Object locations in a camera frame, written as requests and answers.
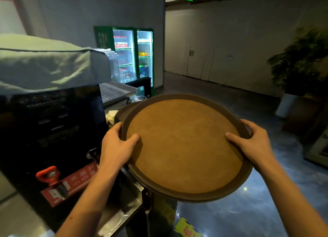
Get person's left forearm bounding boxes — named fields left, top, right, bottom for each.
left=54, top=164, right=125, bottom=237

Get white plant pot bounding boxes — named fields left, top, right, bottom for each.
left=275, top=93, right=299, bottom=119

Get red tap handle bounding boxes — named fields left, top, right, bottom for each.
left=36, top=166, right=61, bottom=186

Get green glass-door drinks fridge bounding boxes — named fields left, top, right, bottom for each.
left=93, top=26, right=155, bottom=96

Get round brown serving tray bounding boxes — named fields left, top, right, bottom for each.
left=114, top=94, right=254, bottom=203

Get black hot water dispenser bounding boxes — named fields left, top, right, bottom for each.
left=0, top=84, right=108, bottom=233

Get steel perforated drip tray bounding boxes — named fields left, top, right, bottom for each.
left=99, top=81, right=138, bottom=107

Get grey wall door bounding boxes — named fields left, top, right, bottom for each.
left=185, top=37, right=209, bottom=80

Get person's left hand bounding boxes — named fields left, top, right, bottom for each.
left=99, top=122, right=141, bottom=168

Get clear plastic container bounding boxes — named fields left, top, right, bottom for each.
left=104, top=49, right=121, bottom=83

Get person's right forearm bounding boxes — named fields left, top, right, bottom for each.
left=252, top=159, right=328, bottom=237

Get pale green cloth cover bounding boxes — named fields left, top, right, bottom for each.
left=0, top=34, right=112, bottom=95

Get person's right hand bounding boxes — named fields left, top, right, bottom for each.
left=225, top=119, right=276, bottom=172

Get crumpled yellow cloth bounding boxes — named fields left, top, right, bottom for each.
left=105, top=110, right=118, bottom=125

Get potted green plant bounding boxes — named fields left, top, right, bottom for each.
left=266, top=27, right=328, bottom=99

